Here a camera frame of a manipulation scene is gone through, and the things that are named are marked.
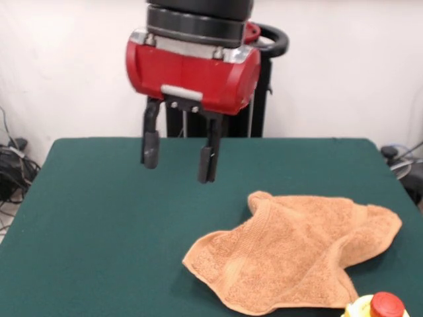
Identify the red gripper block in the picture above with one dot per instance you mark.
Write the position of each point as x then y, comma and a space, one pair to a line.
188, 76

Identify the tan terry towel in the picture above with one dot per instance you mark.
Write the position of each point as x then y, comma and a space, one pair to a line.
281, 251

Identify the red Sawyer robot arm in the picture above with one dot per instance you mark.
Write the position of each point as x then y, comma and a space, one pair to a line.
198, 20

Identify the dark green tablecloth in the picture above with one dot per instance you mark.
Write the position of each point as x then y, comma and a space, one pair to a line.
66, 247

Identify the yellow emergency stop button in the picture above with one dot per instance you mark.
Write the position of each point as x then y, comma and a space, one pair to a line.
386, 305

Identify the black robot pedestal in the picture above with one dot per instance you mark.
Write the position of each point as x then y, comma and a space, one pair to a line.
261, 99

